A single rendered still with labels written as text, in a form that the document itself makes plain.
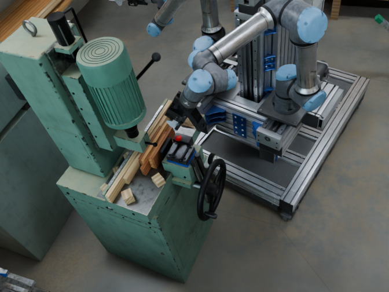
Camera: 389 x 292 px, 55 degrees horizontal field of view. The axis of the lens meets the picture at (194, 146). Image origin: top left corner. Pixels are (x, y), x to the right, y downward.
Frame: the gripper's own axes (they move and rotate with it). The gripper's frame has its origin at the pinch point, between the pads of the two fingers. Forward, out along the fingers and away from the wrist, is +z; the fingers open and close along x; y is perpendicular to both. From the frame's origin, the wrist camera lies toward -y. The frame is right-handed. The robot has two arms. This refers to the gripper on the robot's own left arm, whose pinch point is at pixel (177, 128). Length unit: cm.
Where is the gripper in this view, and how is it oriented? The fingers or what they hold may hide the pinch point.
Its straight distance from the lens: 157.6
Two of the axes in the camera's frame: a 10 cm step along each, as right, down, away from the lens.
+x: -4.2, 7.3, -5.4
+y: -8.4, -5.4, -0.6
